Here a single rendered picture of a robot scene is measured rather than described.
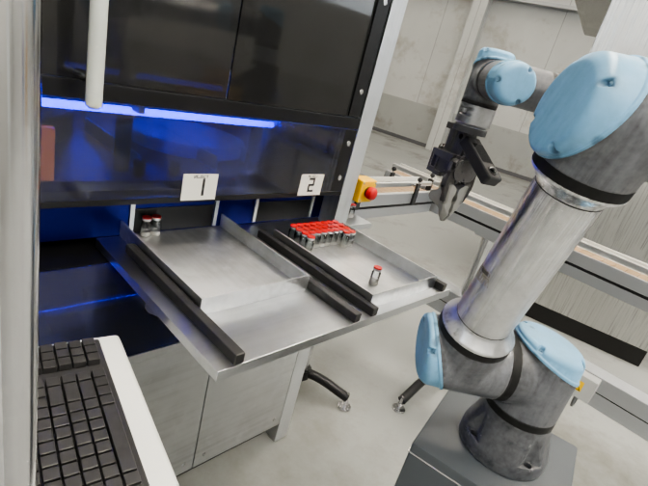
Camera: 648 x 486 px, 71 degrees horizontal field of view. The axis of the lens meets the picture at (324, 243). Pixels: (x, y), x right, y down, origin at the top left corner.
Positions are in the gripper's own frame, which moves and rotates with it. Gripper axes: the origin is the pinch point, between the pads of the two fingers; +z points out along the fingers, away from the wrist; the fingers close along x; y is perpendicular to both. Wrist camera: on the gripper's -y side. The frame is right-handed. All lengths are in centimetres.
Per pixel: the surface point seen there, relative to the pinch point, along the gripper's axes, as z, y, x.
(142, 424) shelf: 28, -14, 66
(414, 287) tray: 18.2, -0.4, 2.5
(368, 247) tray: 19.4, 23.2, -2.0
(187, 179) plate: 5, 28, 50
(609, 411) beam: 63, -24, -93
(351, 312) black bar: 18.4, -6.7, 25.7
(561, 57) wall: -134, 516, -814
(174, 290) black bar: 18, 6, 57
